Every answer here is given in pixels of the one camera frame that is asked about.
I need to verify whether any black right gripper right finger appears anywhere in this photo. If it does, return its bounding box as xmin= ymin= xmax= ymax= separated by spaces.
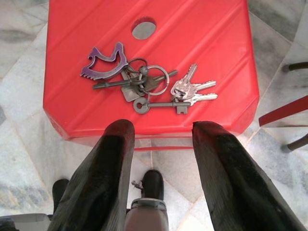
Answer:
xmin=191 ymin=121 xmax=308 ymax=231

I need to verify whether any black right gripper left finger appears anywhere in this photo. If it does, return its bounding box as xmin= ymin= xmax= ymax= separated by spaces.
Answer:
xmin=47 ymin=119 xmax=136 ymax=231

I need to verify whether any grey square-headed key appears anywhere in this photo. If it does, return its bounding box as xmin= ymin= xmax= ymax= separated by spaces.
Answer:
xmin=121 ymin=85 xmax=141 ymax=102

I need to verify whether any dark skeleton key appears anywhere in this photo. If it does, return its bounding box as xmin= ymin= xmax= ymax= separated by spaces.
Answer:
xmin=133 ymin=97 xmax=192 ymax=116

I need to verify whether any brass key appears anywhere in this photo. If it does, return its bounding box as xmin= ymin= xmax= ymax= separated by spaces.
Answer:
xmin=143 ymin=76 xmax=167 ymax=92

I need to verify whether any large silver key ring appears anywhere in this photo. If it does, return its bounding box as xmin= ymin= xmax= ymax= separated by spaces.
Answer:
xmin=143 ymin=64 xmax=170 ymax=96

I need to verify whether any purple bird-shaped keychain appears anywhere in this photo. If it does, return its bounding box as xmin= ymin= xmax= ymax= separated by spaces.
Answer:
xmin=79 ymin=42 xmax=129 ymax=81

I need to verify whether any dark thin key ring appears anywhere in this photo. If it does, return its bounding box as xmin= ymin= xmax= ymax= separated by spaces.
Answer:
xmin=127 ymin=57 xmax=148 ymax=73

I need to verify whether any small silver key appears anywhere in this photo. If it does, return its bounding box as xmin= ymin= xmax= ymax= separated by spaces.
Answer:
xmin=171 ymin=63 xmax=198 ymax=96
xmin=179 ymin=80 xmax=217 ymax=96
xmin=178 ymin=92 xmax=218 ymax=103

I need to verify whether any red plastic stool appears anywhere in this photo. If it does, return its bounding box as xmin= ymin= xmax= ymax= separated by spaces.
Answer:
xmin=42 ymin=0 xmax=260 ymax=152

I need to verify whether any red metal frame bar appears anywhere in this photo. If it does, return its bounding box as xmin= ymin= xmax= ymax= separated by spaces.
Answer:
xmin=258 ymin=95 xmax=308 ymax=128

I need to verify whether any small silver key ring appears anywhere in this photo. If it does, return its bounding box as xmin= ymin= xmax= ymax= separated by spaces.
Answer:
xmin=170 ymin=88 xmax=186 ymax=102

